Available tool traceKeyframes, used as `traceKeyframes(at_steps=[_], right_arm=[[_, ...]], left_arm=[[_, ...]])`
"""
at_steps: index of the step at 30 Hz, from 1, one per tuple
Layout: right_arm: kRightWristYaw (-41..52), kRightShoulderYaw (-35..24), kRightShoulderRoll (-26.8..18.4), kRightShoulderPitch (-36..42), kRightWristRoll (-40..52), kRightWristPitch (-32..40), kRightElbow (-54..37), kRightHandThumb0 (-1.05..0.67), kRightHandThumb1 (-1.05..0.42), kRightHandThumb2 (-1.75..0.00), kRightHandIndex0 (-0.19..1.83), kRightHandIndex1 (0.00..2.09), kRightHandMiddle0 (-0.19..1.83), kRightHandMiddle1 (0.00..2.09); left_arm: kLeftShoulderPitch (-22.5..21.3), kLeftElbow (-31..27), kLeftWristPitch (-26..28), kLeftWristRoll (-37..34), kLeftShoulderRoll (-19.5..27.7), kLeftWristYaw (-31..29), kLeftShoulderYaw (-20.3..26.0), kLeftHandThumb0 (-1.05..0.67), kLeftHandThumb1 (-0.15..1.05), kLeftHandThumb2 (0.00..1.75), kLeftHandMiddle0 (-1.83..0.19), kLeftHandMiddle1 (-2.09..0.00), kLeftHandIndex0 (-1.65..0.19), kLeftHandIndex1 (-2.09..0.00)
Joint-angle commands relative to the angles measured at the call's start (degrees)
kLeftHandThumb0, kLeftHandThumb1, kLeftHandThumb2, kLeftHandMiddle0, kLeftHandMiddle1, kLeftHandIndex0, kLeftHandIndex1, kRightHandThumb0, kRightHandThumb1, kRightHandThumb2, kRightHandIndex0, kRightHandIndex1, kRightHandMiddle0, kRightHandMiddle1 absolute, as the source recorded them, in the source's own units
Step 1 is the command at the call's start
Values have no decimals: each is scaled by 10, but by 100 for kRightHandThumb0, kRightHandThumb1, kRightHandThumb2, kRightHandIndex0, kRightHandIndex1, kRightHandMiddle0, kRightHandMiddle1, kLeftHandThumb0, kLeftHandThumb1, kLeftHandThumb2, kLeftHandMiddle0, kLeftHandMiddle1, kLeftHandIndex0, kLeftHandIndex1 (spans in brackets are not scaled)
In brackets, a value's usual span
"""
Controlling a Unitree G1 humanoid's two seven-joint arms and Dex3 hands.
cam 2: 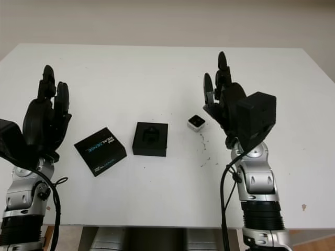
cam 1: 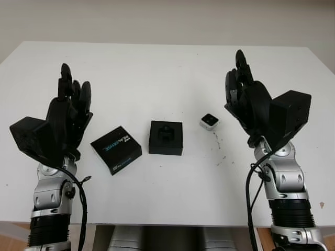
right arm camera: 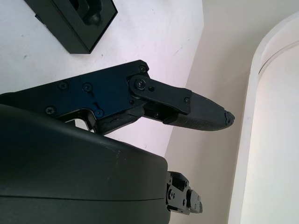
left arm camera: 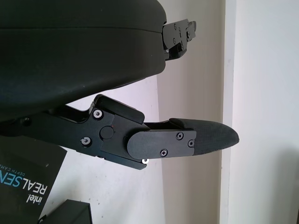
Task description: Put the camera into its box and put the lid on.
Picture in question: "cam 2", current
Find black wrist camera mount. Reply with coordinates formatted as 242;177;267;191
0;119;30;161
235;91;277;147

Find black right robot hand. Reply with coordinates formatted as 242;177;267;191
203;51;252;150

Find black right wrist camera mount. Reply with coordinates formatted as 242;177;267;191
235;91;277;147

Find small silver depth camera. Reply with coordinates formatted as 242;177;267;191
187;114;205;129

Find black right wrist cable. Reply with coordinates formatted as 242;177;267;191
220;145;259;251

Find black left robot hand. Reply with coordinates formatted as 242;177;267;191
22;65;73;159

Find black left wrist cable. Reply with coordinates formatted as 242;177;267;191
0;154;69;251

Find black RealSense box lid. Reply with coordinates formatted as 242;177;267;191
73;127;128;178

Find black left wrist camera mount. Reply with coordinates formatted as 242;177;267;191
0;119;30;161

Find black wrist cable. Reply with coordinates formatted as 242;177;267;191
220;145;259;251
0;154;69;251

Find black box base foam insert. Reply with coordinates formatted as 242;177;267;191
132;121;169;157

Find grey black robot torso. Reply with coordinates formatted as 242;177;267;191
88;226;238;251

